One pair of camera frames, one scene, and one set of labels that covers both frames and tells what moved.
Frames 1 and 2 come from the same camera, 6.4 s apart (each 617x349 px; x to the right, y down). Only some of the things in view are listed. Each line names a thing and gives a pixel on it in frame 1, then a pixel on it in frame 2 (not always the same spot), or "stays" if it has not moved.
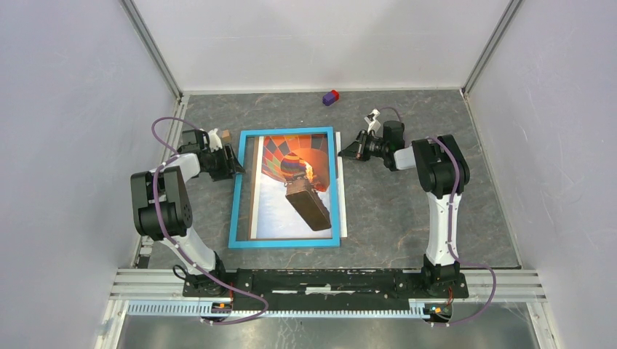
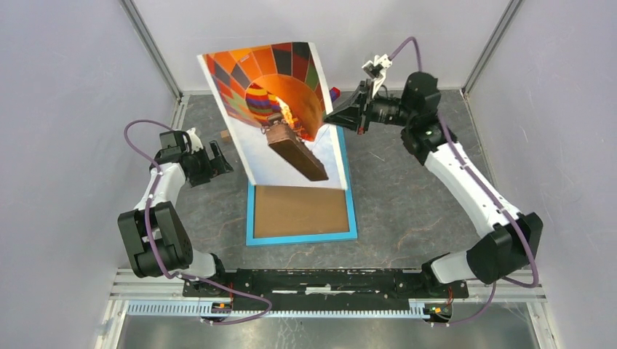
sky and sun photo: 291,196 -> 275,101
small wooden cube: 225,135 stays
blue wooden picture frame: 320,243 -> 252,241
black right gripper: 356,148 -> 346,115
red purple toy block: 330,97 stays
